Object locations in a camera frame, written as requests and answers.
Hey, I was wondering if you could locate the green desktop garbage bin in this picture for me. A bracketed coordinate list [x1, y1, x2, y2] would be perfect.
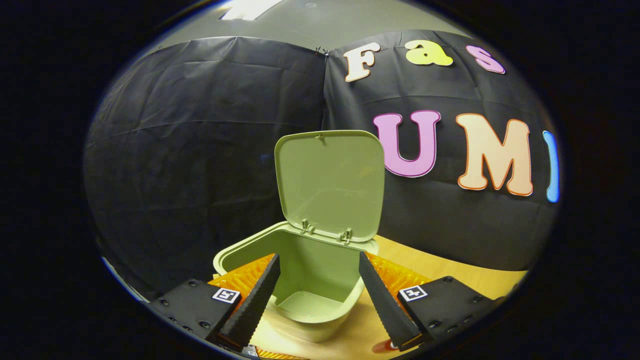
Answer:
[213, 130, 386, 343]

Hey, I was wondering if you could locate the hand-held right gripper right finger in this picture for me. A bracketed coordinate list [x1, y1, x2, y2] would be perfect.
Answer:
[358, 251, 506, 352]

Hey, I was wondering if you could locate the black backdrop cloth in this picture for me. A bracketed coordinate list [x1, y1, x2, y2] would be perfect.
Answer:
[84, 29, 560, 301]

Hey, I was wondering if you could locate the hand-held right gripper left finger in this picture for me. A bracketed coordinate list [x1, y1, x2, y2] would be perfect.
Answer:
[149, 253, 281, 351]

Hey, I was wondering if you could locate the wooden desktop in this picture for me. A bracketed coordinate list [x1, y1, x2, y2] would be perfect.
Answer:
[250, 235, 528, 360]

